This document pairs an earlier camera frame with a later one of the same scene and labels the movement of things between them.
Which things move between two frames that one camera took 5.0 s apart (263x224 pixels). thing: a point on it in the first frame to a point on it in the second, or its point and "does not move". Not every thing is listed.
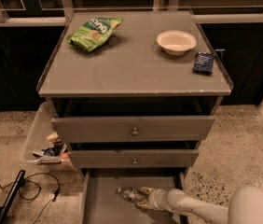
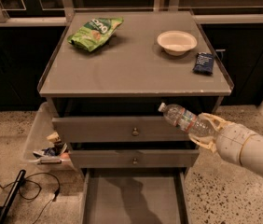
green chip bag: (90, 35) does not move
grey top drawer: (132, 129) does not move
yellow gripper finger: (146, 189) to (209, 145)
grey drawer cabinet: (132, 95) does not move
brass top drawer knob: (135, 133) does not move
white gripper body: (154, 198) to (231, 141)
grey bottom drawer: (102, 204) does not move
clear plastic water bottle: (131, 193) to (184, 119)
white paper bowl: (175, 42) does not move
